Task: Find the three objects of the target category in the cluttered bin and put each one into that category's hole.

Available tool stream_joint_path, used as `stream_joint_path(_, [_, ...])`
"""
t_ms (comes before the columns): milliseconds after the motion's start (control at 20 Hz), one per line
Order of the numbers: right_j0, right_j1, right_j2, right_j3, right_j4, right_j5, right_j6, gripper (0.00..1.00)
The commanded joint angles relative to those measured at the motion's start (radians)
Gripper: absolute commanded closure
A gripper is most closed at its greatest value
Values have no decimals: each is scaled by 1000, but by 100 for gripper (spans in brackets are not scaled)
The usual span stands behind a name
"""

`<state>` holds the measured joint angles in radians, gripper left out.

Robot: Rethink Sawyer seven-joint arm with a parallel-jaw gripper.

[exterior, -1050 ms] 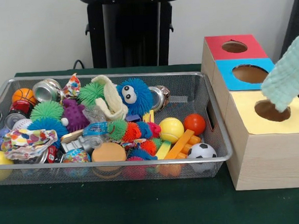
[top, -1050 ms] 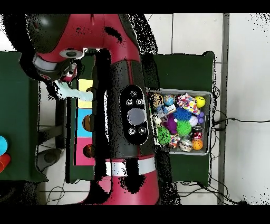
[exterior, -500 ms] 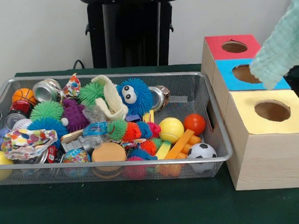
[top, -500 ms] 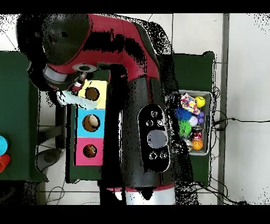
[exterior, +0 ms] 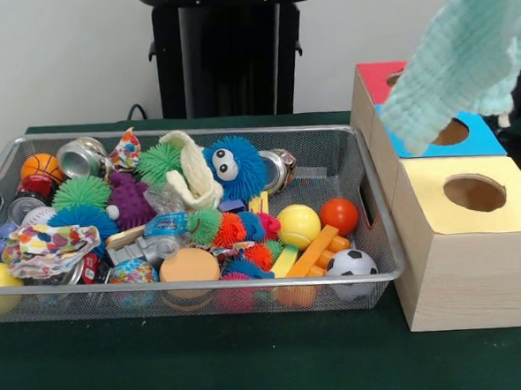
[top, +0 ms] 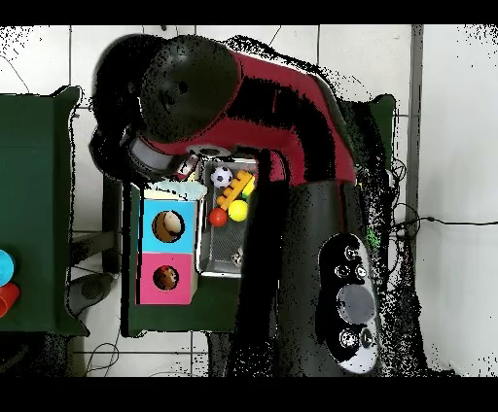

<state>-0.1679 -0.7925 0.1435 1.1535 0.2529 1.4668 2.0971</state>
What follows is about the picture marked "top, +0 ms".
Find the mint green knitted cloth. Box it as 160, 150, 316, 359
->
143, 179, 208, 201

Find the wooden box with three holes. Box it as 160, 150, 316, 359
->
135, 181, 204, 306

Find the black and white soccer ball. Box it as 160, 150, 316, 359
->
210, 165, 233, 189

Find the orange plastic block toy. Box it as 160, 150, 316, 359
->
215, 169, 255, 211

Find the red ball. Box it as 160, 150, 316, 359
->
208, 207, 230, 228

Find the black upright panel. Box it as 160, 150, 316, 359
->
102, 174, 124, 275

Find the dark green table cloth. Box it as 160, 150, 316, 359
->
121, 92, 398, 338
0, 86, 90, 337

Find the grey floor stand base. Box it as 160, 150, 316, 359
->
66, 271, 116, 317

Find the blue cup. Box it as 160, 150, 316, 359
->
0, 249, 16, 288

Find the red cup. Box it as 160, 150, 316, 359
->
0, 282, 20, 318

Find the silver wire mesh bin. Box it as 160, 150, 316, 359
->
195, 156, 259, 279

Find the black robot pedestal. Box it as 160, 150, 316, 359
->
207, 331, 239, 377

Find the black cable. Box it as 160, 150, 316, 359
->
392, 215, 498, 230

